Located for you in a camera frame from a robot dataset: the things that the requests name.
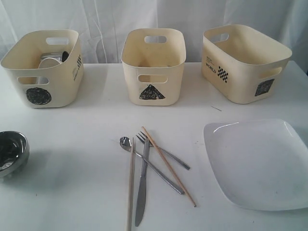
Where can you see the wooden chopstick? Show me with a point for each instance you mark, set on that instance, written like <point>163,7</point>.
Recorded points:
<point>131,187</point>
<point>169,167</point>

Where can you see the steel spoon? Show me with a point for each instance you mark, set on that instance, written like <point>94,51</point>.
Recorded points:
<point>125,143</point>

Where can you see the steel table knife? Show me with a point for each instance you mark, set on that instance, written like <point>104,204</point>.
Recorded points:
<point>141,199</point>

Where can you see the stainless steel bowl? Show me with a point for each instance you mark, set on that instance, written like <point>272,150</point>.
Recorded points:
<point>14,154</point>

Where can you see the steel mug with handle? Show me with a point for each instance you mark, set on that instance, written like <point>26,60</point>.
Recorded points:
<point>65,55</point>

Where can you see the cream bin with triangle mark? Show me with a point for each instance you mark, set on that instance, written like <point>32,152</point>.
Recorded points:
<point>153,63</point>

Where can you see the cream bin with circle mark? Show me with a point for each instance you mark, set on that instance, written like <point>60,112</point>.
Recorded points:
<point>55,86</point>

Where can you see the cream bin with square mark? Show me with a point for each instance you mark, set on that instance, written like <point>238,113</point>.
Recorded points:
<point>244,64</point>

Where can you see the white square plate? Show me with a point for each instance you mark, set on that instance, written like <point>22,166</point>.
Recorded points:
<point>259,164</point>

